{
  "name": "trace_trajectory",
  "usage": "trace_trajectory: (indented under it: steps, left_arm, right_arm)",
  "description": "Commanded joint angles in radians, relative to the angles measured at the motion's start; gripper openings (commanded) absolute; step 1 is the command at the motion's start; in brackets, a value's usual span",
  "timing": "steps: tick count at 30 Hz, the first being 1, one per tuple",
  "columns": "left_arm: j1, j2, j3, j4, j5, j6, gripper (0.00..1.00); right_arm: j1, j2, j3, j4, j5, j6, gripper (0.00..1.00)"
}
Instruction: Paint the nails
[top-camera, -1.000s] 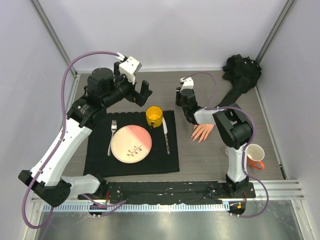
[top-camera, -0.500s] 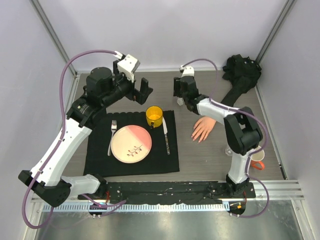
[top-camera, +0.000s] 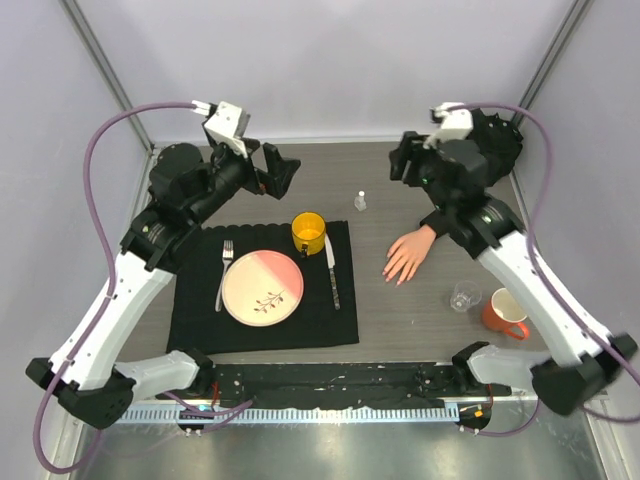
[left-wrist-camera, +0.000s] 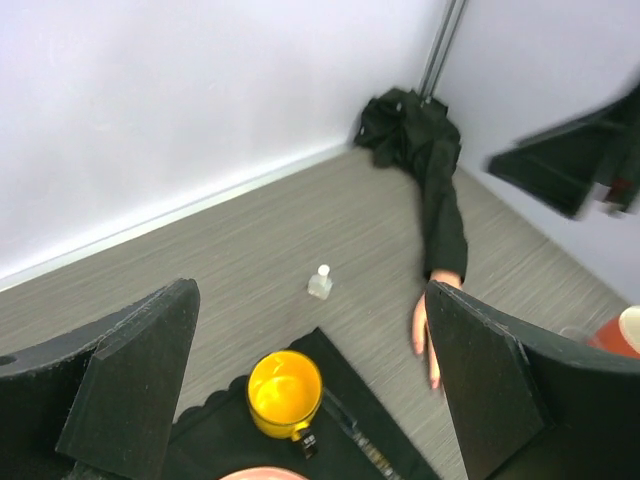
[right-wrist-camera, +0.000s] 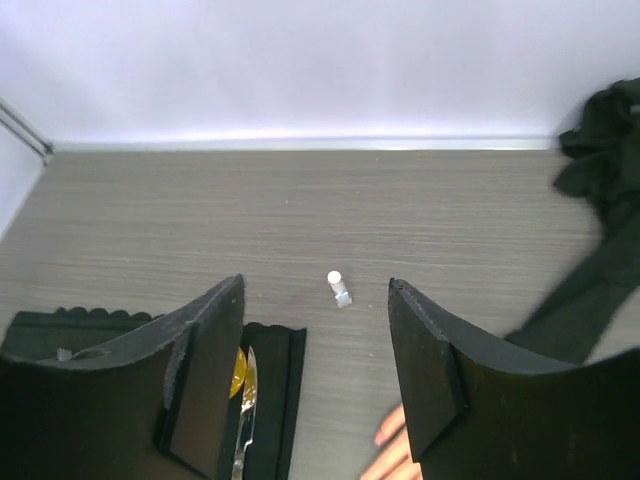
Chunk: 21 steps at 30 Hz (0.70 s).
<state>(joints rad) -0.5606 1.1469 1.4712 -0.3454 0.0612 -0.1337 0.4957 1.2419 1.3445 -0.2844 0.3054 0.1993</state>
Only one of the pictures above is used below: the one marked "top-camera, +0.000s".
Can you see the white cable duct strip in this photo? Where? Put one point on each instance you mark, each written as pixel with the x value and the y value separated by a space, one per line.
pixel 173 413

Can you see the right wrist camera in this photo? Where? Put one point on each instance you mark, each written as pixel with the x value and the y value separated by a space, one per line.
pixel 454 123

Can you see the clear nail polish bottle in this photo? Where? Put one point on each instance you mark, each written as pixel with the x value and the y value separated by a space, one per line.
pixel 360 201

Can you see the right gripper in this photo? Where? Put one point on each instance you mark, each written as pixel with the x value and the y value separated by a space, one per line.
pixel 411 150

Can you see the table knife patterned handle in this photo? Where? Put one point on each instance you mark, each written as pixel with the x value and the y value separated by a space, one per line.
pixel 331 268

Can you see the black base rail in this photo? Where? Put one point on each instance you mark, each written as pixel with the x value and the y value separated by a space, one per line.
pixel 338 386

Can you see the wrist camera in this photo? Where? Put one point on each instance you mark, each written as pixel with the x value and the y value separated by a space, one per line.
pixel 454 123
pixel 227 125

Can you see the yellow enamel mug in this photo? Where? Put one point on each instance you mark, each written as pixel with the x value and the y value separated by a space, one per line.
pixel 308 232

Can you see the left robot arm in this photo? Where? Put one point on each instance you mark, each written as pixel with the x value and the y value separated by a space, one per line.
pixel 186 190

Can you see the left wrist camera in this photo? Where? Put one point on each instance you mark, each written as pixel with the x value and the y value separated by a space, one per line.
pixel 227 125

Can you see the orange ceramic mug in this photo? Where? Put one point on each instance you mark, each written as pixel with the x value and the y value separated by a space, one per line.
pixel 503 314

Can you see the black cloth placemat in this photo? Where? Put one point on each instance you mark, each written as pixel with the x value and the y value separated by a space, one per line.
pixel 314 324

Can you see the pink and cream plate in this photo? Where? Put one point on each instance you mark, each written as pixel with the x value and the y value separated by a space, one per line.
pixel 262 288

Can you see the clear plastic cup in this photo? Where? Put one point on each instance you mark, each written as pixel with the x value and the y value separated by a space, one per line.
pixel 466 295

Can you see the silver fork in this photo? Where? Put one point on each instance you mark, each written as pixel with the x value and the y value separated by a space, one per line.
pixel 227 259

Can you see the mannequin hand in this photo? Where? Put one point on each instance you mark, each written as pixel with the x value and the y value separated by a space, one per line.
pixel 407 254

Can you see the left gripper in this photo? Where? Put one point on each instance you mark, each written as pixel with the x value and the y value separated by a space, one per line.
pixel 279 167

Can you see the black sleeve forearm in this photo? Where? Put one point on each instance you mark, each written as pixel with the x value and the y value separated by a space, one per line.
pixel 500 142

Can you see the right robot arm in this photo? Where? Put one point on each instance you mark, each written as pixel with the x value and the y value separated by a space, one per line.
pixel 582 357

